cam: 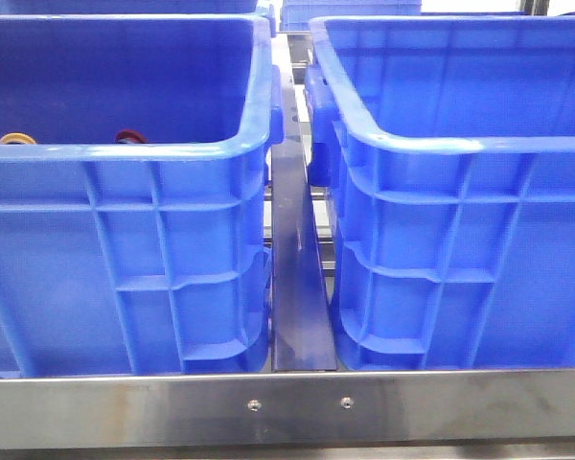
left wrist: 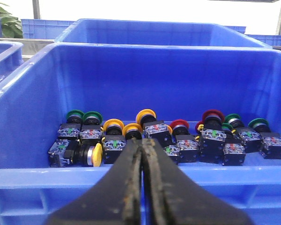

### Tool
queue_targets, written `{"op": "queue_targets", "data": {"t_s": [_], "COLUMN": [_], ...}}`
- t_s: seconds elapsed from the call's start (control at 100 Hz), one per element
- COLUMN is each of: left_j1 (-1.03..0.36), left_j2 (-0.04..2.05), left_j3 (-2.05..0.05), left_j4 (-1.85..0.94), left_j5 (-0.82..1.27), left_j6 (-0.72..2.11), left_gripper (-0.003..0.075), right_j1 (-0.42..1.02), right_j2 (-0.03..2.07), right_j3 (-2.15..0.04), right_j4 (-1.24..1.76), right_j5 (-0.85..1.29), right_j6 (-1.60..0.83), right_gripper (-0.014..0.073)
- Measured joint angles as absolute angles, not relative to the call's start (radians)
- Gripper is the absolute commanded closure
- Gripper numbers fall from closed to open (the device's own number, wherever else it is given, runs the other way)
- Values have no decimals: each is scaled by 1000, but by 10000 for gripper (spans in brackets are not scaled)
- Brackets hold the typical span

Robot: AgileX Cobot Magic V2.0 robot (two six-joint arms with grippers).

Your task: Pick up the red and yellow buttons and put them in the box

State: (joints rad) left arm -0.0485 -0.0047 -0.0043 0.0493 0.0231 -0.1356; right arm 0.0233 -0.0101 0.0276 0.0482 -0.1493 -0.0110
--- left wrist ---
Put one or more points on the red push button tall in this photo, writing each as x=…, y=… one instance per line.
x=211, y=139

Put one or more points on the green potted plant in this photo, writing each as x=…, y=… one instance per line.
x=11, y=26

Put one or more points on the blue bin with buttons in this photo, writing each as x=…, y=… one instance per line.
x=118, y=81

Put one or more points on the red push button centre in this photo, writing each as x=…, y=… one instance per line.
x=188, y=147

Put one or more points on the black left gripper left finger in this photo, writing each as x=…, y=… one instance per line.
x=114, y=200

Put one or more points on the black switch block red insert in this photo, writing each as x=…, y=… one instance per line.
x=233, y=151

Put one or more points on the green push button far left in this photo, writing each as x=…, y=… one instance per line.
x=71, y=129

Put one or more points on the green push button far right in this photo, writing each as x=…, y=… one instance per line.
x=271, y=141

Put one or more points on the blue crates in background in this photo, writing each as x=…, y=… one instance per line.
x=43, y=29

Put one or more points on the yellow push button lying sideways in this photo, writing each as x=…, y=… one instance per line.
x=64, y=153

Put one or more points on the blue bin far left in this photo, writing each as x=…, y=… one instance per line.
x=10, y=57

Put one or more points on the blue bin behind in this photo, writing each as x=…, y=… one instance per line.
x=103, y=31

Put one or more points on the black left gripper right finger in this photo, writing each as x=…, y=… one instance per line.
x=172, y=198

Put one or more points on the green push button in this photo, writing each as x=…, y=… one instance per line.
x=250, y=139
x=271, y=141
x=91, y=131
x=71, y=129

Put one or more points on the black switch block green insert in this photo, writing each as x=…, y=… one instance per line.
x=173, y=151

